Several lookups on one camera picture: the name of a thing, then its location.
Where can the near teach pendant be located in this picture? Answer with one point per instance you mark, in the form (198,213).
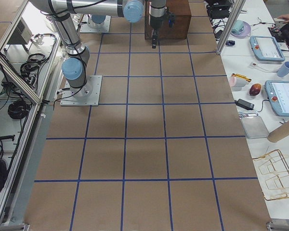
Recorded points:
(278,96)

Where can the purple plate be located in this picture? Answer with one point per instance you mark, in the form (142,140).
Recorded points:
(241,29)

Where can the grey electronics box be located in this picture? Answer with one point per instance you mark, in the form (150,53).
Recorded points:
(21,34)

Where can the brown paper table mat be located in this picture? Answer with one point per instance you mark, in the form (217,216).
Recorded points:
(163,151)

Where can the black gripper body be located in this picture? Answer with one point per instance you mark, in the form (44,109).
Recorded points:
(155,22)

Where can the cardboard tube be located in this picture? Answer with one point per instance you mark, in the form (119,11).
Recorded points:
(279,133)

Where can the red apple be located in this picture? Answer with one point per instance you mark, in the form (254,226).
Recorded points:
(255,89)

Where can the teach pendant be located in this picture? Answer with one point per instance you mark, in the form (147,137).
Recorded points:
(266,49)
(278,96)

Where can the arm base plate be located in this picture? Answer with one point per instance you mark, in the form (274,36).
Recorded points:
(88,95)
(84,28)

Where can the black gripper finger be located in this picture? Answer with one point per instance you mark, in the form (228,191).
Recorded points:
(154,38)

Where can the far teach pendant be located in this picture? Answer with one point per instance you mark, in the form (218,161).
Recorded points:
(266,49)

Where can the light blue plastic cup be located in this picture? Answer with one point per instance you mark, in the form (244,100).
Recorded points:
(283,70)

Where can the aluminium frame post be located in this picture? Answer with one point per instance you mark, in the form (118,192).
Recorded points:
(237,7)

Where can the black power adapter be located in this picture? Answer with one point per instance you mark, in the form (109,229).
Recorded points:
(244,104)

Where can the dark brown wooden cabinet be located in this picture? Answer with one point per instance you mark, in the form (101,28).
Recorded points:
(177,17)

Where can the pink cup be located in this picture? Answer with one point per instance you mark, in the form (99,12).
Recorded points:
(237,82)

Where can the gold wire rack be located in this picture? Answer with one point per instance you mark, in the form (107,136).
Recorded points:
(273,173)

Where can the gold metal tool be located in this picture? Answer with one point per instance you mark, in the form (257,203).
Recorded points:
(242,77)

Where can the silver metal tray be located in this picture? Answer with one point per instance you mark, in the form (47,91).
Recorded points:
(254,127)

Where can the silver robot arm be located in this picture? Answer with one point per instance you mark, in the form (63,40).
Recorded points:
(60,11)
(96,21)

